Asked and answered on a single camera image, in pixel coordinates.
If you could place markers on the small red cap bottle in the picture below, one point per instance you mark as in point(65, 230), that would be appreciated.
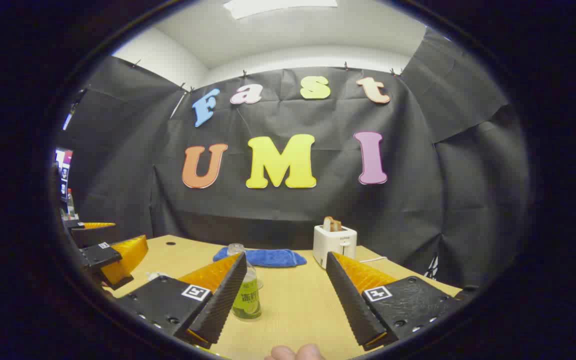
point(70, 204)

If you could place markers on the toast bread slice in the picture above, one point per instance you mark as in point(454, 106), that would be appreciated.
point(337, 225)
point(327, 223)

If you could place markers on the green label water bottle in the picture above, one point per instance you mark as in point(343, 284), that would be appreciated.
point(248, 300)

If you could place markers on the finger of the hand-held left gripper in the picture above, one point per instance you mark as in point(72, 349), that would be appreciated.
point(100, 255)
point(93, 236)

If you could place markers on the computer monitor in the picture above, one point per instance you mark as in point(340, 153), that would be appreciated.
point(63, 172)

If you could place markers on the black backdrop cloth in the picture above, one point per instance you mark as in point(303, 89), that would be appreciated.
point(293, 215)

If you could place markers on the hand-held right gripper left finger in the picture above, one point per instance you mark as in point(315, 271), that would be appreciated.
point(223, 300)

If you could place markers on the white toaster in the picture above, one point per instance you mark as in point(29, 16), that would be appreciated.
point(335, 242)

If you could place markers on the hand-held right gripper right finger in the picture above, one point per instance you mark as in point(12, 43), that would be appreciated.
point(350, 300)

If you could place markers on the blue towel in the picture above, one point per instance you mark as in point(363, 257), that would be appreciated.
point(273, 257)

